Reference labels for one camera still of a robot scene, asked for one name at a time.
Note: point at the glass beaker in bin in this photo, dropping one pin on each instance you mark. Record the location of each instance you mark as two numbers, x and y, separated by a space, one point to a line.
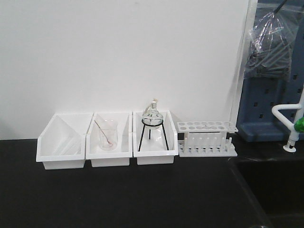
110 129

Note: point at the glass alcohol lamp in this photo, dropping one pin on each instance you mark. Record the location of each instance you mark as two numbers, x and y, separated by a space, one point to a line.
151 115

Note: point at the white right storage bin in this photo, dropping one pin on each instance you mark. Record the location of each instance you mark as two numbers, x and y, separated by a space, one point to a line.
159 146

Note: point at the white storage bin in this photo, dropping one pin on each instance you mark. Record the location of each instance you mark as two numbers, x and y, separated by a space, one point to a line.
124 151
62 144
159 146

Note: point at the white middle storage bin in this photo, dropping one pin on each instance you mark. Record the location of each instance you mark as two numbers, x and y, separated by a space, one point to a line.
124 151

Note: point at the glass stirring rod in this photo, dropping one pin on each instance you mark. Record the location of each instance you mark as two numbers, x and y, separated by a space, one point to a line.
104 135

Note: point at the white test tube rack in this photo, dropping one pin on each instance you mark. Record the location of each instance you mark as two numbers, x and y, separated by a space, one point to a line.
206 139

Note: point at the white left storage bin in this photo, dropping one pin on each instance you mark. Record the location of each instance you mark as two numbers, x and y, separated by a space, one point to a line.
62 144

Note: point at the blue pegboard drying rack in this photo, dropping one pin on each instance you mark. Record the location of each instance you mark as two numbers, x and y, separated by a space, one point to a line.
255 121

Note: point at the white lab faucet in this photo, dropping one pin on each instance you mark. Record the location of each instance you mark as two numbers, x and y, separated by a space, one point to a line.
297 126

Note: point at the black lab sink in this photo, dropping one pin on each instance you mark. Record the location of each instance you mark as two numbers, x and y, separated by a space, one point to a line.
277 185

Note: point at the clear plastic bag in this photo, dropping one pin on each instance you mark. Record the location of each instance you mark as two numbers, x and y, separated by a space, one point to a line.
272 40

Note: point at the black wire tripod stand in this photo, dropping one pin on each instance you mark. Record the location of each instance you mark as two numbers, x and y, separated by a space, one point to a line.
152 126

